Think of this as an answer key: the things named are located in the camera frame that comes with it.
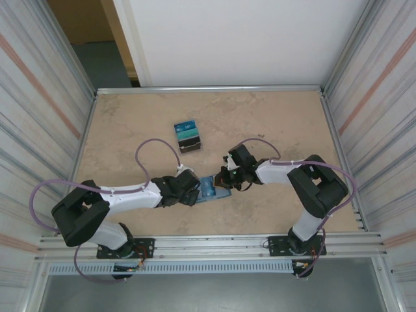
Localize blue leather card holder wallet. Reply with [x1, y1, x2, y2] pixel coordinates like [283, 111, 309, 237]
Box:
[194, 175, 233, 205]

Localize blue card box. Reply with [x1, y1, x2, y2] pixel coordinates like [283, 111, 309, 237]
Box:
[174, 120, 205, 154]

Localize teal card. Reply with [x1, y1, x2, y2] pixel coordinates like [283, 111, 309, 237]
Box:
[176, 128, 200, 139]

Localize blue VIP card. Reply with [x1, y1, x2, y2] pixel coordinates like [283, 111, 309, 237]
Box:
[174, 120, 198, 131]

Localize small circuit board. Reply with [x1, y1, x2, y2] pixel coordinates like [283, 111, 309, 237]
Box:
[112, 261, 146, 272]

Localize tan wooden door edge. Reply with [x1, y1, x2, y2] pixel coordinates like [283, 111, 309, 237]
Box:
[99, 0, 141, 87]

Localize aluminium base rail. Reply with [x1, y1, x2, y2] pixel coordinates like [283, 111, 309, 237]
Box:
[34, 232, 389, 263]

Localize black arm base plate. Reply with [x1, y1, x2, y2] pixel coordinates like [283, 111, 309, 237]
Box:
[96, 237, 155, 260]
[266, 235, 328, 258]

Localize grey slotted cable duct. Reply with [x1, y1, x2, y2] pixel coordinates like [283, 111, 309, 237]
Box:
[47, 261, 296, 276]

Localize aluminium frame crossbar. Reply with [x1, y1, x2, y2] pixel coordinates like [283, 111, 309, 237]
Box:
[96, 84, 327, 97]

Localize aluminium table side rail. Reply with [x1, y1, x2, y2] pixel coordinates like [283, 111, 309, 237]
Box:
[320, 92, 369, 232]
[61, 92, 99, 204]

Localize translucent striped enclosure panel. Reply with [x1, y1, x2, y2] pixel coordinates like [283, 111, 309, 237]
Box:
[324, 0, 416, 293]
[0, 0, 95, 293]

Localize aluminium corner post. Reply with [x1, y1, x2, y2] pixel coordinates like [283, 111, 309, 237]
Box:
[47, 0, 98, 98]
[323, 0, 381, 95]

